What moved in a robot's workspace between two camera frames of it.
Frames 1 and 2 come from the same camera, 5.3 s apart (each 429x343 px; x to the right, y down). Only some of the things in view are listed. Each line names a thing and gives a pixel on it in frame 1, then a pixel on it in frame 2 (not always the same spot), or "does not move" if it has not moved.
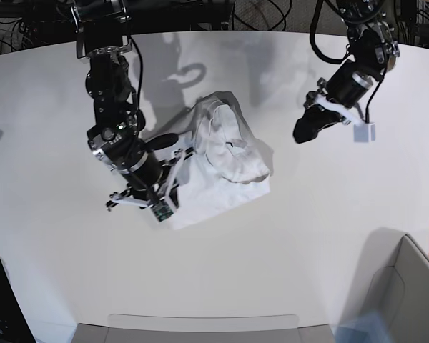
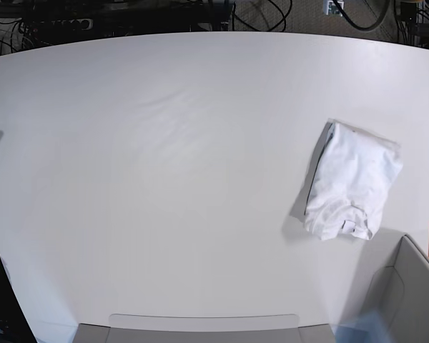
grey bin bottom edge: x=179 y=328 does not move
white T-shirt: x=229 y=166 → x=356 y=170
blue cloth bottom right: x=368 y=328 does not move
